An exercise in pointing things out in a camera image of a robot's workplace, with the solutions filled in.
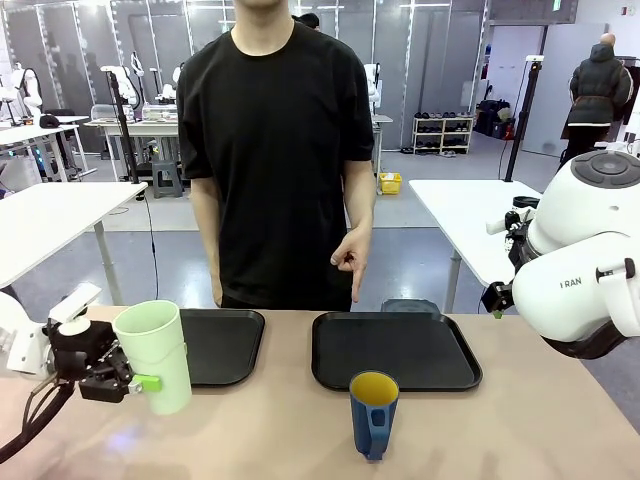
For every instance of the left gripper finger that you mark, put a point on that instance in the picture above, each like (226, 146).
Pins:
(147, 384)
(114, 357)

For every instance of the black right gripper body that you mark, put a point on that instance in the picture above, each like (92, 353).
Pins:
(497, 297)

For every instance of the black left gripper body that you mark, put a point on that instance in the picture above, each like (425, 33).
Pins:
(82, 352)

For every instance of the pale green plastic cup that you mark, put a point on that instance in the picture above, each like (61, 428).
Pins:
(155, 360)

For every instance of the blue cup with yellow inside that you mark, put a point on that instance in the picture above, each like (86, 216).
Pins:
(370, 430)

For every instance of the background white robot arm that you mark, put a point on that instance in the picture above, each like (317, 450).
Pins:
(27, 90)

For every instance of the person's right forearm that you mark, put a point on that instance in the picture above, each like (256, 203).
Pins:
(207, 240)

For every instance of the person's left forearm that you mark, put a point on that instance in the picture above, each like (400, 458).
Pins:
(361, 210)

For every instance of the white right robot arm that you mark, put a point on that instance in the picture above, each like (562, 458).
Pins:
(575, 225)

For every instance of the person's right hand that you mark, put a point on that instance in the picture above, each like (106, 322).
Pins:
(218, 290)

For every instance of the person's left hand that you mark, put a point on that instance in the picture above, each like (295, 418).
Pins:
(357, 255)

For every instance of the black plastic tray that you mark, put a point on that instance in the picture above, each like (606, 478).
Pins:
(225, 345)
(395, 350)

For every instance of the dark grey plastic seat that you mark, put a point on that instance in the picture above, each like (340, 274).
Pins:
(410, 306)

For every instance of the white table with grey leg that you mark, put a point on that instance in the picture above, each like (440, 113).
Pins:
(60, 215)

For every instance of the yellow plastic crate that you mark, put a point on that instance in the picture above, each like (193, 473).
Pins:
(390, 184)

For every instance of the wooden shoe rack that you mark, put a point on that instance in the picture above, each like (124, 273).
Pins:
(442, 132)

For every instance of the grey step stool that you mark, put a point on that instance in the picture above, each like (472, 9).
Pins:
(166, 180)

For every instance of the person in black puffer jacket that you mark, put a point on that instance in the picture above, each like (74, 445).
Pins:
(595, 95)

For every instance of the black tripod pole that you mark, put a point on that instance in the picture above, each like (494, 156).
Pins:
(125, 130)

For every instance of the black cap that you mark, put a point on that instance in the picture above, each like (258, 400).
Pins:
(49, 121)

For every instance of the person in black T-shirt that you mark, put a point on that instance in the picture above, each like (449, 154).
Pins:
(275, 150)

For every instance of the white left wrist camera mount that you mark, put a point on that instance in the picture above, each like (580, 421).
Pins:
(75, 305)

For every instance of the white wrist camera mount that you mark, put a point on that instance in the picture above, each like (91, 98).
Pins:
(75, 305)
(502, 224)

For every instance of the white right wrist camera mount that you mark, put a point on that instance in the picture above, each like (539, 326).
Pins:
(502, 224)

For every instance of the black camera stand pole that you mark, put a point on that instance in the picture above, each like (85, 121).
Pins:
(520, 120)

